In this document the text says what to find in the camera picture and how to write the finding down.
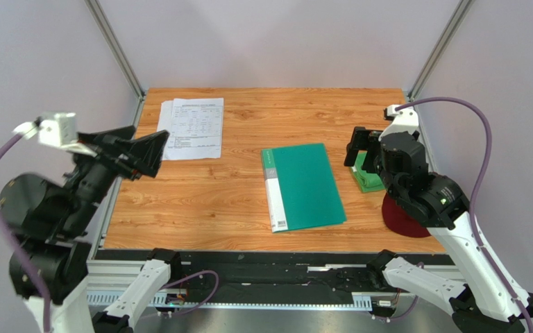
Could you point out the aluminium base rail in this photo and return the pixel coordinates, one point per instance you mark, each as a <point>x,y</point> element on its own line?
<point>328,291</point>

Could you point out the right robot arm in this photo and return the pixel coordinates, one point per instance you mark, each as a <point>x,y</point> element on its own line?
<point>488,299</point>

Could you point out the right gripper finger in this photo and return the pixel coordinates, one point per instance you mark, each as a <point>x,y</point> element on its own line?
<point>373,141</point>
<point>359,141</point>

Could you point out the left aluminium frame post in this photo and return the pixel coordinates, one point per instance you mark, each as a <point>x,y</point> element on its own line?
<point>106,29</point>

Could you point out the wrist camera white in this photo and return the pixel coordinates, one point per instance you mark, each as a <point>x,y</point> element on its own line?
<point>403,120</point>
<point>55,130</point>

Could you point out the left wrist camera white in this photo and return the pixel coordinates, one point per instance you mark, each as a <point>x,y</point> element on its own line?
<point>55,130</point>

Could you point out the dark red hat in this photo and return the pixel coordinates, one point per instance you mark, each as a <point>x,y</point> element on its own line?
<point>396,219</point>

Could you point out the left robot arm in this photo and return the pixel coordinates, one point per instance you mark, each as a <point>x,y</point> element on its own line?
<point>47,222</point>

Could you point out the printed paper sheet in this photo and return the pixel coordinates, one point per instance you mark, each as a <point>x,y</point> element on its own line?
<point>196,130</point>

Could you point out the right aluminium frame post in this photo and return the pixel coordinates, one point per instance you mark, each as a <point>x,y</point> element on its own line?
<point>450,30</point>

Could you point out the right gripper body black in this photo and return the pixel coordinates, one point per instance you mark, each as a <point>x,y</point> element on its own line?
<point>366,142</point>

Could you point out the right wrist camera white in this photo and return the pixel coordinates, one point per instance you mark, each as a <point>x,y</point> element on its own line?
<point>403,120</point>

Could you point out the green folded cloth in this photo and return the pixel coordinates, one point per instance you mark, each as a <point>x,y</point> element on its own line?
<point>367,182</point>

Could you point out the aluminium frame post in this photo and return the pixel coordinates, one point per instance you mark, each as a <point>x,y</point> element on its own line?
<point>106,29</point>
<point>450,30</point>

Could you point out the lower white paper sheet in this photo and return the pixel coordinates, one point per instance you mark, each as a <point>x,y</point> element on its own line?
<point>165,118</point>

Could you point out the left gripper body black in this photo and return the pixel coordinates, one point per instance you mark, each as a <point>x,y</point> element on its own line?
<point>92,177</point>

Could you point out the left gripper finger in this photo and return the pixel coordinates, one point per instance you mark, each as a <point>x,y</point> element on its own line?
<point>145,154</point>
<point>115,138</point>

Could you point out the green file folder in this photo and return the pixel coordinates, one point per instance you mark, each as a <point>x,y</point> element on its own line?
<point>300,188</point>

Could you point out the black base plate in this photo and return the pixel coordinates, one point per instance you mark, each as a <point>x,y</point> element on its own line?
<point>269,267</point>

